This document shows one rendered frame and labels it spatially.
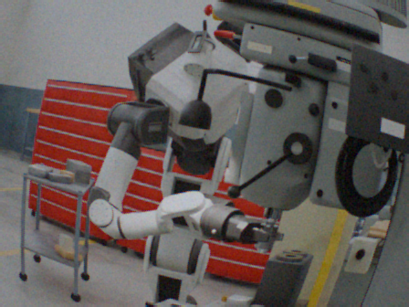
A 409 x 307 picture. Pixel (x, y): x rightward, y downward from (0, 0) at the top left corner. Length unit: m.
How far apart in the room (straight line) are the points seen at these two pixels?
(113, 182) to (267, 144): 0.50
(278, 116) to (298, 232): 1.90
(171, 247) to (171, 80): 0.58
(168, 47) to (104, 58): 9.82
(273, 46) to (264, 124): 0.19
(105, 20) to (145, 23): 0.80
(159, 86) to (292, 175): 0.58
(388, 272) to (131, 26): 10.58
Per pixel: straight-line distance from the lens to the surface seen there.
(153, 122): 2.20
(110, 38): 12.16
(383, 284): 1.73
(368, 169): 1.77
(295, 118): 1.82
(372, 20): 1.80
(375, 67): 1.52
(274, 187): 1.84
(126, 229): 2.12
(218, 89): 2.26
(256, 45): 1.83
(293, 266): 2.25
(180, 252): 2.58
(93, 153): 7.18
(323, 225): 3.66
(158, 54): 2.32
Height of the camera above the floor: 1.53
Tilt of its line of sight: 4 degrees down
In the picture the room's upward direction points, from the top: 11 degrees clockwise
